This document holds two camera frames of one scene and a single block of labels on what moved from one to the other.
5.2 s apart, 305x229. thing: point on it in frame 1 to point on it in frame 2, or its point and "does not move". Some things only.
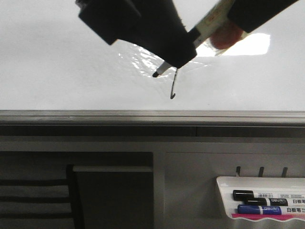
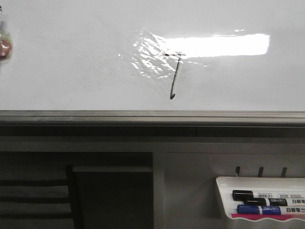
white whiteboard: [51, 58] does not move
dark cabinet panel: [116, 197] does not move
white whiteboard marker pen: [219, 18] to [6, 44]
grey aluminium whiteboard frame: [152, 123] does not move
